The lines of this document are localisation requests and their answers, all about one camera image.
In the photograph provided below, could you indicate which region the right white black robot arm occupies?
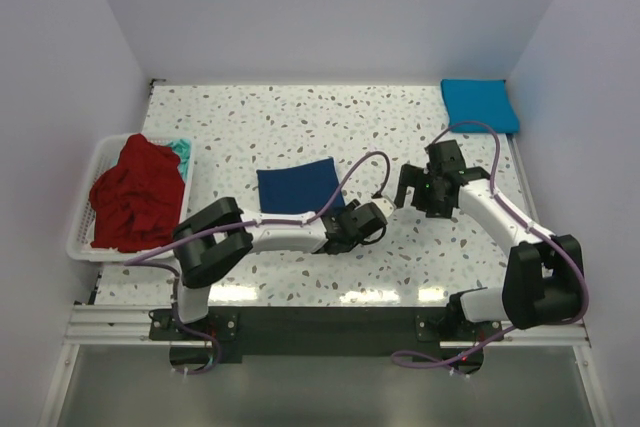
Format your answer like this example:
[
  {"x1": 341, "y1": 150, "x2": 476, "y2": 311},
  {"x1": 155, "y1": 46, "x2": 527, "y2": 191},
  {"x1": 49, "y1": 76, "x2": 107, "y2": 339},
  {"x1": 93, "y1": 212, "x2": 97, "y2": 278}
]
[{"x1": 394, "y1": 140, "x2": 588, "y2": 340}]

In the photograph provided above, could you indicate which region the mint green t shirt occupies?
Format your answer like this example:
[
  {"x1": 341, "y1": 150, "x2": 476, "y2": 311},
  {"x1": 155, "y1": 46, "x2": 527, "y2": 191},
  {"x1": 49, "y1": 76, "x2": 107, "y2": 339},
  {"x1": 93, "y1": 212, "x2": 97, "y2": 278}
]
[{"x1": 166, "y1": 138, "x2": 192, "y2": 182}]

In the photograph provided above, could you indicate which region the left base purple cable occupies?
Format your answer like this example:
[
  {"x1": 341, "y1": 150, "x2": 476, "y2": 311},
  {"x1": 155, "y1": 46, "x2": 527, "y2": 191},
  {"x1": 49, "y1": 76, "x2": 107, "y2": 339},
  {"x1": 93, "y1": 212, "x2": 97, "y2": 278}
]
[{"x1": 172, "y1": 321, "x2": 224, "y2": 374}]

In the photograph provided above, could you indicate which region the dark blue t shirt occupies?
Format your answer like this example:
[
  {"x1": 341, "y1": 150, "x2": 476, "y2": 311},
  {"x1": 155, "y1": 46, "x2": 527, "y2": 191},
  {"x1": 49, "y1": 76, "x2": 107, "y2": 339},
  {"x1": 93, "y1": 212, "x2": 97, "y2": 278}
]
[{"x1": 256, "y1": 157, "x2": 339, "y2": 215}]

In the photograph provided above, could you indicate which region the white plastic laundry basket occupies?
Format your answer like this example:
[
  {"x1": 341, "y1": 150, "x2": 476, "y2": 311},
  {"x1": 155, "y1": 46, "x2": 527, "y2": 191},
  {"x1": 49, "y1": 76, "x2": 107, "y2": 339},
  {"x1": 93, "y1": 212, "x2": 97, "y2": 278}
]
[{"x1": 66, "y1": 133, "x2": 195, "y2": 263}]

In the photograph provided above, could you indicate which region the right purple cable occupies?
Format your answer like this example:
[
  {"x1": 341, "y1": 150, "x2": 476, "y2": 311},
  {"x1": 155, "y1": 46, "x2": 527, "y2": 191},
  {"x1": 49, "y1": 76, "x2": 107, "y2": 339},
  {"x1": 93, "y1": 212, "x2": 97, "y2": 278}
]
[{"x1": 391, "y1": 120, "x2": 589, "y2": 371}]

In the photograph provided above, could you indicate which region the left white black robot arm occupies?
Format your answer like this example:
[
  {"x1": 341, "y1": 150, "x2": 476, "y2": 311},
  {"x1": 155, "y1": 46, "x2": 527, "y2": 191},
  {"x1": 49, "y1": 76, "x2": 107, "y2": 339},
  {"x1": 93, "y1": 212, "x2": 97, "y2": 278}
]
[{"x1": 171, "y1": 196, "x2": 396, "y2": 339}]

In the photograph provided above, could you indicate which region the red t shirt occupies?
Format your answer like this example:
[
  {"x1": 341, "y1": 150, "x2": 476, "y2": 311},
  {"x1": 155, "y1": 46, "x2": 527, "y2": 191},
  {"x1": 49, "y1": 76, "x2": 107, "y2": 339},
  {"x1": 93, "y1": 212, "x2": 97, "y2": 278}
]
[{"x1": 89, "y1": 134, "x2": 185, "y2": 253}]

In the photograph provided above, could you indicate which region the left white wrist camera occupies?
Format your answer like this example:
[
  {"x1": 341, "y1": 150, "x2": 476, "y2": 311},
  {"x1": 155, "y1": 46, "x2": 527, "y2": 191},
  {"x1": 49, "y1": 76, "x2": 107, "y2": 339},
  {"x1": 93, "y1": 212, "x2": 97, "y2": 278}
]
[{"x1": 371, "y1": 196, "x2": 396, "y2": 220}]

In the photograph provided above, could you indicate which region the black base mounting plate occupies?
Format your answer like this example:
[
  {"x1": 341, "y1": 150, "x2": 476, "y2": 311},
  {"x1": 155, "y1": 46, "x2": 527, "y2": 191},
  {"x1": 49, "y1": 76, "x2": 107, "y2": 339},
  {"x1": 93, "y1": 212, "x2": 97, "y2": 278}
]
[{"x1": 149, "y1": 306, "x2": 507, "y2": 375}]

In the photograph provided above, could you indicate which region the folded light blue t shirt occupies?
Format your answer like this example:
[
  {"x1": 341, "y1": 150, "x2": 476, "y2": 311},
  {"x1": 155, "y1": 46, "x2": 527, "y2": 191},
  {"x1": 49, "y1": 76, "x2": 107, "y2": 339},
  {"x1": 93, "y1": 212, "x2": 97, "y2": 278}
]
[{"x1": 440, "y1": 79, "x2": 520, "y2": 134}]

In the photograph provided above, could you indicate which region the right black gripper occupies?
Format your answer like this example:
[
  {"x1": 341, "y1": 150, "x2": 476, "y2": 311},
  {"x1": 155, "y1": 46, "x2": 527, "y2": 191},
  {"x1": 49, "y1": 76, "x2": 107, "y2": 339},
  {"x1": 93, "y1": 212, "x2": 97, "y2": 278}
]
[{"x1": 393, "y1": 163, "x2": 453, "y2": 220}]

